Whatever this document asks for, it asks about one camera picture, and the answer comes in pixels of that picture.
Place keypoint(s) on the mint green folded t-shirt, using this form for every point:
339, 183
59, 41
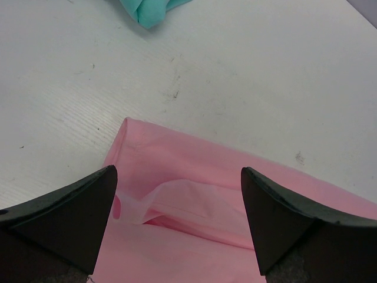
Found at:
149, 13

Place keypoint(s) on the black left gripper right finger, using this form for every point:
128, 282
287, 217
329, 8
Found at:
297, 239

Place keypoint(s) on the pink t-shirt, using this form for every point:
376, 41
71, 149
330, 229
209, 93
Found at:
178, 213

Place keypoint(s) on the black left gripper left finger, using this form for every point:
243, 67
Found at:
57, 237

